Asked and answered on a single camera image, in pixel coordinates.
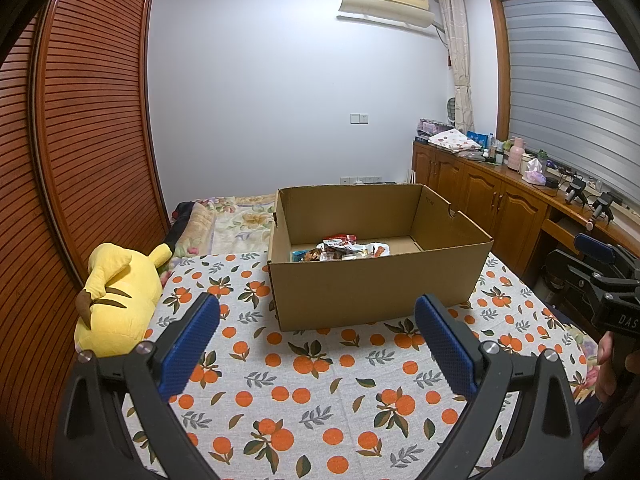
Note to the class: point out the blue box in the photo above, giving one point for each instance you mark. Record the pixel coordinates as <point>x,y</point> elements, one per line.
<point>479,138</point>

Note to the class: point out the louvered wooden wardrobe door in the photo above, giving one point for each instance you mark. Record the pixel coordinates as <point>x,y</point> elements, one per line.
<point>100,120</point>
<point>25,260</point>

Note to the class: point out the green bottle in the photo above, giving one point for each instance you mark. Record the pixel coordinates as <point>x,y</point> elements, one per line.
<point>541,158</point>

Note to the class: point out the yellow plush toy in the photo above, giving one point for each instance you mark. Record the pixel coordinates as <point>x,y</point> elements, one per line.
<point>120,300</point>

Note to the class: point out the cardboard box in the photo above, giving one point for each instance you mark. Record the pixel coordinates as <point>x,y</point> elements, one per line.
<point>375,290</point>

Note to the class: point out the orange-print bedsheet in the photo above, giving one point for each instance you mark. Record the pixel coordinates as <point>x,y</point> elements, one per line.
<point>310,400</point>

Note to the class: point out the wooden window frame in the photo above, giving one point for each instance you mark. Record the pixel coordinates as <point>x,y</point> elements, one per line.
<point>501,60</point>

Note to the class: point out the folded floral cloth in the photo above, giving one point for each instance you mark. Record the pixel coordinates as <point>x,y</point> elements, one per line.
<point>455,141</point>

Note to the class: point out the floral blanket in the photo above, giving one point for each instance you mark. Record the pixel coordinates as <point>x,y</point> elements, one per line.
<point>235,220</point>

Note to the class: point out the small white fan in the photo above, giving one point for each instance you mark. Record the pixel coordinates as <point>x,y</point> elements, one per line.
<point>451,110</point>

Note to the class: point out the patterned beige curtain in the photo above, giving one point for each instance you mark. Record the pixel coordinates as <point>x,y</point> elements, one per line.
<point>459,50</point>

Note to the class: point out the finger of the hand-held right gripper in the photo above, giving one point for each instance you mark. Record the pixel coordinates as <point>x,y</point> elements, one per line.
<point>570,272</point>
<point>595,249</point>

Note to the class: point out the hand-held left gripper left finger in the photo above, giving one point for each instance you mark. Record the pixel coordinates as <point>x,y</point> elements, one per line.
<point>192,345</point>

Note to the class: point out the dark cloth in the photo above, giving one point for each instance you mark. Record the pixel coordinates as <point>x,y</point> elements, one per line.
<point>182,210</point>

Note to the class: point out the pink bottle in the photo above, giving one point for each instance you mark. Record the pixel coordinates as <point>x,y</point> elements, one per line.
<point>516,155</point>

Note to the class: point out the black tripod mount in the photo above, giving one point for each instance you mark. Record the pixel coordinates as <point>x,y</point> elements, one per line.
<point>575,190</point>
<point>602,207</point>

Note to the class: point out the row of wall sockets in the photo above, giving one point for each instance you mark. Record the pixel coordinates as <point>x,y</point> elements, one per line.
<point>360,179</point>

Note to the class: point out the wooden cabinet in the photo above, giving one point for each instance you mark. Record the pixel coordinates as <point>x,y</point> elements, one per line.
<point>490,200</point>

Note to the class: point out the large silver packet red label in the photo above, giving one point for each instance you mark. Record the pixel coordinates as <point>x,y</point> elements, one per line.
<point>340,242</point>

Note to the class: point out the pink tissue pack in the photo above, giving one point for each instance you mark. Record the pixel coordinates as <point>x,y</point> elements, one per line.
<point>534,172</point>

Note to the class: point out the person's right hand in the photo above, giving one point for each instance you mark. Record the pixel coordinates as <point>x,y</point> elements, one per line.
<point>607,365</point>

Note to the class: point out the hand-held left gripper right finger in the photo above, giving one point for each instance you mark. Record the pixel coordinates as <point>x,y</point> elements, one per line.
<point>447,350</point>

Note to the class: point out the grey window blind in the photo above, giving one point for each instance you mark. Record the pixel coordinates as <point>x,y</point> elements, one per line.
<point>575,85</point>

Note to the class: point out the white wall switch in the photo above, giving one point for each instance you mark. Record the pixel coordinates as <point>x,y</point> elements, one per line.
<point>360,118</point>

